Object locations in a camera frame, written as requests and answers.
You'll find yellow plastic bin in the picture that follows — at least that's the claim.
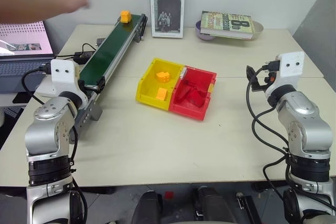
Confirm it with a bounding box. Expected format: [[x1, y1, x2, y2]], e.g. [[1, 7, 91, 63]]
[[135, 57, 184, 111]]

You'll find red plastic bin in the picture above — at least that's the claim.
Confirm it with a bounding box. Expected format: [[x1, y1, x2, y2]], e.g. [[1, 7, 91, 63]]
[[168, 66, 218, 122]]

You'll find orange flat toy block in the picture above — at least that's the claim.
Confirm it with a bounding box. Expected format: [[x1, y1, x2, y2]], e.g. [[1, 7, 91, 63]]
[[155, 87, 168, 102]]

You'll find cream bowl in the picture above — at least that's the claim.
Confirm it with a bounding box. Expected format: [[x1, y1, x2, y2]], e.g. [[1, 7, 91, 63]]
[[249, 20, 264, 41]]

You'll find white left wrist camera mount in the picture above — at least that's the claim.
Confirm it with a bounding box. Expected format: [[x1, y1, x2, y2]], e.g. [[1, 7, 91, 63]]
[[50, 59, 79, 93]]

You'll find thick green-covered book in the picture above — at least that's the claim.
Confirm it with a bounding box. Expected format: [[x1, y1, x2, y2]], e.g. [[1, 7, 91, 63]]
[[199, 10, 255, 40]]

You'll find Graphic Design book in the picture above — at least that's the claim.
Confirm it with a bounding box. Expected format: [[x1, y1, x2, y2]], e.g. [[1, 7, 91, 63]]
[[149, 0, 186, 39]]

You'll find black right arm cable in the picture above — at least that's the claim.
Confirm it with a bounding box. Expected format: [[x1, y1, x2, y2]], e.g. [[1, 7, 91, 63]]
[[246, 60, 336, 213]]

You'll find grey open laptop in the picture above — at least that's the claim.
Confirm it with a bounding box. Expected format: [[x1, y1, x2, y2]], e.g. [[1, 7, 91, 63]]
[[0, 20, 57, 95]]

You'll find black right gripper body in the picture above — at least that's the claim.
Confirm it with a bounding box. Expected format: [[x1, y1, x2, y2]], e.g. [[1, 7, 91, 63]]
[[263, 69, 278, 90]]

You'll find orange notched toy block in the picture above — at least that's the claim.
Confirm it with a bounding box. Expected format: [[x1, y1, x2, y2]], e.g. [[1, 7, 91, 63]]
[[155, 71, 171, 83]]

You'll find green conveyor belt unit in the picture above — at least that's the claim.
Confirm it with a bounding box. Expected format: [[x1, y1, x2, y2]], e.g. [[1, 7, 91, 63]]
[[70, 13, 148, 145]]

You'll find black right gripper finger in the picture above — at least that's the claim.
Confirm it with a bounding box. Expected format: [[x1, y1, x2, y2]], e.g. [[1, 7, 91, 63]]
[[246, 65, 258, 91], [251, 80, 267, 93]]

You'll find dark rounded shape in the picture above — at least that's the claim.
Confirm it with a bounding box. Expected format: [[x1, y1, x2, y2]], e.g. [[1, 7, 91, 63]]
[[131, 189, 164, 224], [193, 185, 237, 224]]

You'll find purple bowl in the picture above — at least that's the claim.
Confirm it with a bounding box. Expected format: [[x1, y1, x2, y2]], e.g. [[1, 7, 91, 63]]
[[195, 20, 216, 42]]

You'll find black adapter cable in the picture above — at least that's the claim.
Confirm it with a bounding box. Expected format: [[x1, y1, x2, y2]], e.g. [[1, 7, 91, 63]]
[[54, 42, 96, 61]]

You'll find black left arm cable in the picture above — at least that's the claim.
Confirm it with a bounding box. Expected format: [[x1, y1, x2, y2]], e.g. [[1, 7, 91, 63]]
[[21, 62, 88, 224]]

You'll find red toy block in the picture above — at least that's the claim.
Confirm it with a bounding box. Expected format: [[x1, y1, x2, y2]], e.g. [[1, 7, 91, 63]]
[[186, 87, 211, 109], [174, 80, 197, 103]]

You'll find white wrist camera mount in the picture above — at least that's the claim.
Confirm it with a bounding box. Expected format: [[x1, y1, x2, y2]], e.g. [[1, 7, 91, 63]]
[[275, 51, 306, 89], [50, 59, 79, 93]]

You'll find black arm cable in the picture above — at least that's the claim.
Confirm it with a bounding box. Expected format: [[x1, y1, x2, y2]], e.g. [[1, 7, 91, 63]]
[[246, 60, 336, 213], [21, 62, 88, 224]]

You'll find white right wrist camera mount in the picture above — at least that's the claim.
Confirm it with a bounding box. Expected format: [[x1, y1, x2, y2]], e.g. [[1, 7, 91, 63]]
[[275, 51, 306, 89]]

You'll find black power adapter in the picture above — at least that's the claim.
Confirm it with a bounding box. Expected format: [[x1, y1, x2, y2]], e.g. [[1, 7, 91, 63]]
[[73, 51, 93, 64]]

